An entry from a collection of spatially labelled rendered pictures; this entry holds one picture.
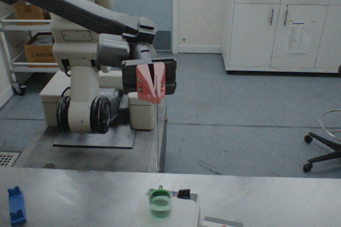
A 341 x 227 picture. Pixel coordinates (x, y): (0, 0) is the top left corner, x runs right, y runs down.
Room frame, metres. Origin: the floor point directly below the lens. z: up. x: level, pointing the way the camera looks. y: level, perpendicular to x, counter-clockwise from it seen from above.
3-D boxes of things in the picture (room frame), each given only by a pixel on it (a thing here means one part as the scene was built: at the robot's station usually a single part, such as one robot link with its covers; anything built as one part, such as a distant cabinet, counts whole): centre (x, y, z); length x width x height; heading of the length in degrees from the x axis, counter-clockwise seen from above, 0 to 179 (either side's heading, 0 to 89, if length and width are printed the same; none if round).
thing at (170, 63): (0.57, 0.04, 1.10); 0.10 x 0.07 x 0.07; 101
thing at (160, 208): (0.46, 0.02, 0.87); 0.06 x 0.05 x 0.08; 110
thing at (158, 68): (0.50, 0.04, 1.10); 0.09 x 0.07 x 0.07; 11
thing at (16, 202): (0.54, 0.37, 0.77); 0.10 x 0.03 x 0.04; 26
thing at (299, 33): (2.75, -1.15, 0.40); 0.24 x 0.01 x 0.30; 87
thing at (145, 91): (0.51, 0.02, 1.10); 0.09 x 0.07 x 0.07; 11
